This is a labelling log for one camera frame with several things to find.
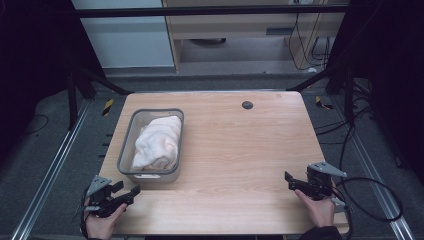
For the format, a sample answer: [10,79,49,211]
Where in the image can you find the black hanging desk cables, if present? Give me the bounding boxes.
[287,12,332,72]

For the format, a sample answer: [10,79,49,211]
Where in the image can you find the white cabinet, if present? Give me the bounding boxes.
[71,0,176,70]

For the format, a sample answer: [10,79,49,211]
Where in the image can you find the black metal stand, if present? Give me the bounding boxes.
[285,63,357,128]
[65,61,135,132]

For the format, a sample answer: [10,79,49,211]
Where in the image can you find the black horizontal frame bar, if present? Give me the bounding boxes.
[74,4,350,19]

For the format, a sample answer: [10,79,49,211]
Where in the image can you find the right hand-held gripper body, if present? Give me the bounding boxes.
[305,161,348,202]

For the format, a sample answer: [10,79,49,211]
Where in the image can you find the grey plastic basket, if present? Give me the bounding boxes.
[116,108,185,184]

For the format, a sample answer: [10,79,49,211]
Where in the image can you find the black looped gripper cable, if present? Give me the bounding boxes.
[334,125,405,223]

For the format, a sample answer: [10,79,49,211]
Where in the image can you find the light wooden desk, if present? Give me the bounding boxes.
[161,0,350,73]

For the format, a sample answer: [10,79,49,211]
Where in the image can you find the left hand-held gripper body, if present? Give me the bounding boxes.
[84,174,134,219]

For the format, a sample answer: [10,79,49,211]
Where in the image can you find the aluminium floor rail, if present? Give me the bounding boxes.
[11,99,92,240]
[329,95,416,240]

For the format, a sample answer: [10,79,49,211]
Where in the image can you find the yellow black tape strip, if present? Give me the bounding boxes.
[314,95,335,111]
[101,98,115,117]

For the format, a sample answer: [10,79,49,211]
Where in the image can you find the person's left hand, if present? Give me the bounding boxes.
[84,199,129,240]

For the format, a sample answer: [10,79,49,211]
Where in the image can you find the person's right hand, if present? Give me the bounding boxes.
[294,188,336,230]

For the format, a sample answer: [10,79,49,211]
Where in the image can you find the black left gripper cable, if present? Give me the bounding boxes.
[79,186,90,240]

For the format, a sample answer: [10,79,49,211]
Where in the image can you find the white folded towel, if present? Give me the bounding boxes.
[131,115,183,172]

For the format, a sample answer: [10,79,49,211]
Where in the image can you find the thin black floor cable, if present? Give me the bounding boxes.
[22,113,50,136]

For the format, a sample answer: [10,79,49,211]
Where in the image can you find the black curtain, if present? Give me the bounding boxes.
[0,0,106,164]
[324,0,424,186]

